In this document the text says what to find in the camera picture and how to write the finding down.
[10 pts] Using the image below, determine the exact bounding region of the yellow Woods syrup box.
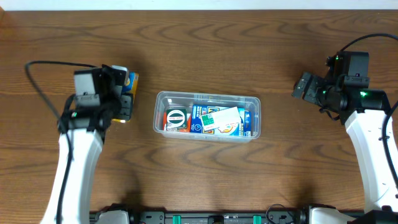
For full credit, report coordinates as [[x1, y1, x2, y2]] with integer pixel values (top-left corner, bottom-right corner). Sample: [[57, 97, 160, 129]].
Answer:
[[113, 72, 139, 123]]

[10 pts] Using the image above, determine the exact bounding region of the small green round-logo box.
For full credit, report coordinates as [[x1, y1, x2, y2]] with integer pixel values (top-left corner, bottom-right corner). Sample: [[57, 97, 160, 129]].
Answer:
[[165, 109, 188, 131]]

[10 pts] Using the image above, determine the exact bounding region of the red white medicine box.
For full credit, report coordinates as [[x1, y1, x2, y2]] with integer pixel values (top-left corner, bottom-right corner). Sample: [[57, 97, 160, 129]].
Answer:
[[162, 112, 191, 133]]

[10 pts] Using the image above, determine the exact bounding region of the blue Kool Fever box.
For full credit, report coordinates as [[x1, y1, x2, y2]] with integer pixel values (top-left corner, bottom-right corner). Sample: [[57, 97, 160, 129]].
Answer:
[[190, 105, 252, 136]]

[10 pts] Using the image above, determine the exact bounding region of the white green Panadol box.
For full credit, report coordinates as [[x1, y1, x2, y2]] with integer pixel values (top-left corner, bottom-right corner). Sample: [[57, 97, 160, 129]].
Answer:
[[200, 107, 241, 131]]

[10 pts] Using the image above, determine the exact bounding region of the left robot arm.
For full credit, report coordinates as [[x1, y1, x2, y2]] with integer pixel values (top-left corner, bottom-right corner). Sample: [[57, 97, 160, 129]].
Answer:
[[41, 65, 139, 223]]

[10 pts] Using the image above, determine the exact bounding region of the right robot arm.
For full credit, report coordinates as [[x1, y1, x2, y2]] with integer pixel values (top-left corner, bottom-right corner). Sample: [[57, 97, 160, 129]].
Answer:
[[292, 50, 397, 223]]

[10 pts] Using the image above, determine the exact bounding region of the clear plastic container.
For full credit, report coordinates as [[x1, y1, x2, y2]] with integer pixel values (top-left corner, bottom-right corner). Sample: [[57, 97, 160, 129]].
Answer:
[[153, 91, 261, 142]]

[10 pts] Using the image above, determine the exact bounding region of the black mounting rail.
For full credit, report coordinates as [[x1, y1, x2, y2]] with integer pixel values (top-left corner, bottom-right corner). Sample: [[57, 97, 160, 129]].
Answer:
[[90, 210, 368, 224]]

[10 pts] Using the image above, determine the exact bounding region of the right black cable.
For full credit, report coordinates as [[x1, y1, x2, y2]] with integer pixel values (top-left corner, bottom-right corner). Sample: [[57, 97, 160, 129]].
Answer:
[[338, 32, 398, 190]]

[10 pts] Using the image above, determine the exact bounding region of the black cable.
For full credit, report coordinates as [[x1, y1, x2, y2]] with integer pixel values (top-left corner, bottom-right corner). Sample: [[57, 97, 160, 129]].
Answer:
[[338, 32, 398, 190], [24, 60, 99, 224]]

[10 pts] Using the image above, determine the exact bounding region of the left black cable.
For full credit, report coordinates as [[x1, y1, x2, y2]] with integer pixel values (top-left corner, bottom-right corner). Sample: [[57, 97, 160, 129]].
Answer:
[[24, 60, 99, 224]]

